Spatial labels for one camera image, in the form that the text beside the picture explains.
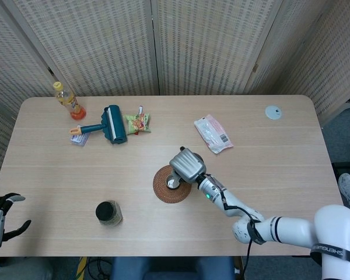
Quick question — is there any small black teacup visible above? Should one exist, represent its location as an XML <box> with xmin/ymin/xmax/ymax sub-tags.
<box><xmin>165</xmin><ymin>174</ymin><xmax>182</xmax><ymax>190</ymax></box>

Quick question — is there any grey round cable grommet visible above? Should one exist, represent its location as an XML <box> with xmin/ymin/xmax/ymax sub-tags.
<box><xmin>264</xmin><ymin>105</ymin><xmax>283</xmax><ymax>120</ymax></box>

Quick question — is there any round woven rattan coaster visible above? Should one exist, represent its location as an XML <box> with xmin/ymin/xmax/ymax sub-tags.
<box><xmin>152</xmin><ymin>164</ymin><xmax>193</xmax><ymax>204</ymax></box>

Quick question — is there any orange drink bottle yellow cap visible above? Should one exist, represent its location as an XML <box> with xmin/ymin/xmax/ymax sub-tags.
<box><xmin>52</xmin><ymin>81</ymin><xmax>87</xmax><ymax>121</ymax></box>

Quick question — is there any yellow black striped strip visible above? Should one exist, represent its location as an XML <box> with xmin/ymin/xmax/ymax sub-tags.
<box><xmin>75</xmin><ymin>256</ymin><xmax>88</xmax><ymax>280</ymax></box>

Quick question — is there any glass jar with black lid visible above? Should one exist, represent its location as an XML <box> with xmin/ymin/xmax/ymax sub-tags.
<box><xmin>95</xmin><ymin>199</ymin><xmax>124</xmax><ymax>227</ymax></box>

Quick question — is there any white pink plastic package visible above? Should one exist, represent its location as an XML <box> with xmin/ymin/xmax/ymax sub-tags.
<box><xmin>194</xmin><ymin>114</ymin><xmax>234</xmax><ymax>155</ymax></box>

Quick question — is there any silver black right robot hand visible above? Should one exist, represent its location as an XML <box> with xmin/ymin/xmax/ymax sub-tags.
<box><xmin>169</xmin><ymin>146</ymin><xmax>207</xmax><ymax>185</ymax></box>

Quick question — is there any small clear plastic box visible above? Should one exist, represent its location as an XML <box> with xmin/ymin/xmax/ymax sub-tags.
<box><xmin>69</xmin><ymin>133</ymin><xmax>90</xmax><ymax>146</ymax></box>

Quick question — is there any woven folding screen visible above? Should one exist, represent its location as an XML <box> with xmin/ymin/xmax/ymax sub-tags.
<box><xmin>0</xmin><ymin>0</ymin><xmax>350</xmax><ymax>202</ymax></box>

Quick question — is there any blue seat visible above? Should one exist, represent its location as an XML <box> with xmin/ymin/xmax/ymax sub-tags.
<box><xmin>110</xmin><ymin>256</ymin><xmax>237</xmax><ymax>280</ymax></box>

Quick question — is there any green snack bag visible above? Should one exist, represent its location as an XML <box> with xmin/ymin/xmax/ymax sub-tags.
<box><xmin>122</xmin><ymin>106</ymin><xmax>152</xmax><ymax>136</ymax></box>

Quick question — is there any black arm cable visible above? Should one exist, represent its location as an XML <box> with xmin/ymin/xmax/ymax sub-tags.
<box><xmin>220</xmin><ymin>186</ymin><xmax>266</xmax><ymax>280</ymax></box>

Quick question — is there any black floor platform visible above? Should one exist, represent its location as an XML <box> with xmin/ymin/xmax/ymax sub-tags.
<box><xmin>331</xmin><ymin>161</ymin><xmax>350</xmax><ymax>179</ymax></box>

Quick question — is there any teal lint roller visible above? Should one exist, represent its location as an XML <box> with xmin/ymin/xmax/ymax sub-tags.
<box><xmin>69</xmin><ymin>104</ymin><xmax>128</xmax><ymax>146</ymax></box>

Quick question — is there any grey-green trouser leg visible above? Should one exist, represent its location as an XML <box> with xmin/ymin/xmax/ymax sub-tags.
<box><xmin>0</xmin><ymin>258</ymin><xmax>53</xmax><ymax>280</ymax></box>

